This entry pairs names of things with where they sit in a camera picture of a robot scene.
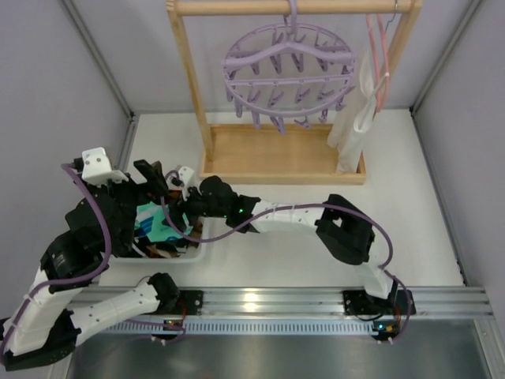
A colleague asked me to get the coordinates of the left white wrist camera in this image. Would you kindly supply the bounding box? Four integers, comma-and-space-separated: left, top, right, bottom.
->
81, 147, 129, 187

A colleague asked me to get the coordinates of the white hanging cloth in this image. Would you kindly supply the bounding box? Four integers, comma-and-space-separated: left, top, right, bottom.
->
327, 47, 382, 173

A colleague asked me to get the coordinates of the brown tan argyle sock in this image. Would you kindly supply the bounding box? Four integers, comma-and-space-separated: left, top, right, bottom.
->
189, 220, 203, 248

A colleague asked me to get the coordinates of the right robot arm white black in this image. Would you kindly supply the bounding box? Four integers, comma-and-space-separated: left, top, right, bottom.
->
178, 176, 388, 303

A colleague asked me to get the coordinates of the aluminium rail frame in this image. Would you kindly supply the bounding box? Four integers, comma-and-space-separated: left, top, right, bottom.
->
62, 287, 494, 336

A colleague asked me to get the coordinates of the pink clothes hanger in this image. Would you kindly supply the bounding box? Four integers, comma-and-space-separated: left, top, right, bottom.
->
365, 14, 391, 114

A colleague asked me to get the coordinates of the black red yellow argyle sock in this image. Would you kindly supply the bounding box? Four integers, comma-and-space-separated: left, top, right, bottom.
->
167, 189, 185, 203

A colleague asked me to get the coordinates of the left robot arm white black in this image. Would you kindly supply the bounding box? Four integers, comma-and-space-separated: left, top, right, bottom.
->
1, 158, 181, 371

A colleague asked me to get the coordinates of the wooden clothes rack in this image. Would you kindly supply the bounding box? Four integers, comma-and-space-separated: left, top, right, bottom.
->
166, 1, 422, 185

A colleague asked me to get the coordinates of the purple round clip hanger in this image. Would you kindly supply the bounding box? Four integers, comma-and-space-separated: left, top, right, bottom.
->
222, 1, 357, 133

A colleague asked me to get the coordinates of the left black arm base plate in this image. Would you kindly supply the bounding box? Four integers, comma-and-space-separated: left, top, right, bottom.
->
146, 290, 204, 316

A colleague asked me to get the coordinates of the white plastic basket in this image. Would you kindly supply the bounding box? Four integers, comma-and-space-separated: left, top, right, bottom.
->
112, 221, 206, 265

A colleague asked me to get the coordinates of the brown tan striped sock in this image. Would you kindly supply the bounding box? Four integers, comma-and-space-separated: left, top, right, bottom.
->
141, 244, 183, 259

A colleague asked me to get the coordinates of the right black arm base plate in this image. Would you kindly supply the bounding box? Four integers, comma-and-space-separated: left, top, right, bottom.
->
343, 290, 417, 316

